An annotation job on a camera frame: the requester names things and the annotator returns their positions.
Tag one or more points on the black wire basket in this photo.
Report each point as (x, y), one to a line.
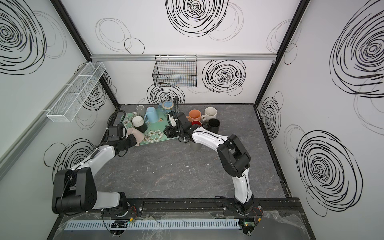
(176, 73)

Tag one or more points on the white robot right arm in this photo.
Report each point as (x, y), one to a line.
(234, 157)

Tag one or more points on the beige mug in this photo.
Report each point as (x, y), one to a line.
(209, 113)

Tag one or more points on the light blue mug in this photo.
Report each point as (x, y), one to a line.
(151, 115)

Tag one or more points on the black corner frame post left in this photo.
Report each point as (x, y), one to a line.
(65, 17)

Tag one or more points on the peach mug grey base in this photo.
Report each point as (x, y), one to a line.
(194, 115)

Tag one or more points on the aluminium wall rail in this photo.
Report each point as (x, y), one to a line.
(13, 153)
(184, 57)

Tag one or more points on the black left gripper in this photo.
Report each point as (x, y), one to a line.
(129, 142)

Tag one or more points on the pale pink mug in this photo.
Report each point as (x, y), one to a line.
(139, 136)

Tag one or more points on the black corner frame post right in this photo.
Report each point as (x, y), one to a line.
(283, 47)

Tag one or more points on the aluminium wall rail back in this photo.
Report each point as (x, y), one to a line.
(184, 57)

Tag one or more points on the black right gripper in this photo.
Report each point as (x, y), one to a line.
(173, 131)

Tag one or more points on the white slotted cable duct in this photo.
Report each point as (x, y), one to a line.
(170, 224)

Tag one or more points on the blue butterfly mug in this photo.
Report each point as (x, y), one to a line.
(166, 107)

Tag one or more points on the white mug red inside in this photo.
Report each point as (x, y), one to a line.
(197, 123)

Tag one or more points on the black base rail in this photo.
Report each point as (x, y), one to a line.
(218, 205)

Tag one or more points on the black corner frame post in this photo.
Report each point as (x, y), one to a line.
(65, 17)
(283, 47)

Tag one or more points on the aluminium wall rail left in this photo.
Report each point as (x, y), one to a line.
(13, 153)

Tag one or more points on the black mug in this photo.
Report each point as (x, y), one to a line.
(214, 126)

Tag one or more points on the white wire wall shelf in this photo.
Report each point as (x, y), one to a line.
(76, 93)

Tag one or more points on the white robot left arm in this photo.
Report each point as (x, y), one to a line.
(75, 189)

